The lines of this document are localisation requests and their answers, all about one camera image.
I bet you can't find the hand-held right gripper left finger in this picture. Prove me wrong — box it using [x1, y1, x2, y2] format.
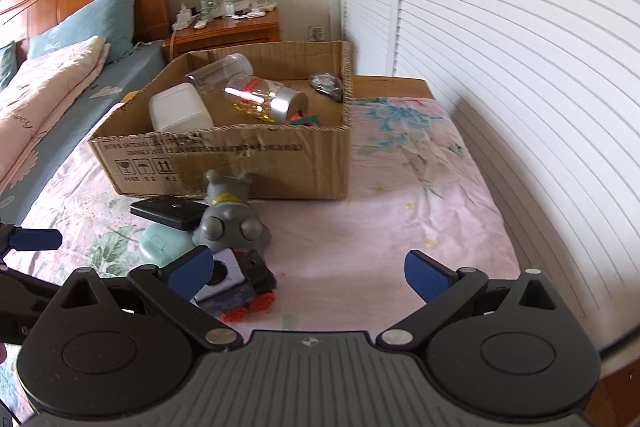
[50, 245, 244, 353]

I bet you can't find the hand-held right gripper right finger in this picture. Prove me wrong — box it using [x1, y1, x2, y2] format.
[375, 249, 573, 353]

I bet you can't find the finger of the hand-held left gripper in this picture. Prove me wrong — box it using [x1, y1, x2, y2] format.
[0, 222, 63, 258]
[0, 264, 61, 308]

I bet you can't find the grey toy figure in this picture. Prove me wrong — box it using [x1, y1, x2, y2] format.
[192, 169, 273, 255]

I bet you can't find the black toy train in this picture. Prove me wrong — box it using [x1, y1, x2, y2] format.
[192, 248, 277, 323]

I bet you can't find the brown cardboard box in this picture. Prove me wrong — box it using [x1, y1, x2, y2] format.
[89, 40, 354, 201]

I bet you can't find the white plastic container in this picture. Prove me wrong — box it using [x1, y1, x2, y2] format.
[148, 83, 215, 132]

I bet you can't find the red toy train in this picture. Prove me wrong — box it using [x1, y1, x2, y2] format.
[288, 109, 323, 128]

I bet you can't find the capsule jar with silver lid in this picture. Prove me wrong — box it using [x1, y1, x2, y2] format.
[225, 75, 308, 124]

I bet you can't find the clear plastic jar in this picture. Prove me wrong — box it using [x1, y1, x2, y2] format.
[185, 53, 254, 96]

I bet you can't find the red card case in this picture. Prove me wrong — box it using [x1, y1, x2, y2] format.
[308, 73, 345, 102]

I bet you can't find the green egg-shaped case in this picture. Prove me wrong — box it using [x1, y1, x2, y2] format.
[139, 227, 198, 268]

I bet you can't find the black rectangular case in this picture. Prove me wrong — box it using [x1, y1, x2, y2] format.
[130, 195, 208, 231]

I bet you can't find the pink floral tablecloth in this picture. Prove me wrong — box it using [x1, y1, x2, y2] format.
[0, 97, 523, 408]

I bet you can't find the pink quilt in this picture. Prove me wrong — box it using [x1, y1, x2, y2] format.
[0, 35, 111, 192]

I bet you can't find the blue pillow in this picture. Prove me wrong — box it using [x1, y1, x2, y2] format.
[0, 41, 16, 92]
[26, 0, 138, 65]

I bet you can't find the blue bedsheet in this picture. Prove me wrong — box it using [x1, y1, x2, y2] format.
[0, 39, 168, 228]

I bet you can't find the wide white louvered door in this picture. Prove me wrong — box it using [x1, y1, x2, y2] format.
[390, 0, 640, 353]

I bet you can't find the wooden nightstand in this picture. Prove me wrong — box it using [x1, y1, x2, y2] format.
[162, 9, 282, 62]

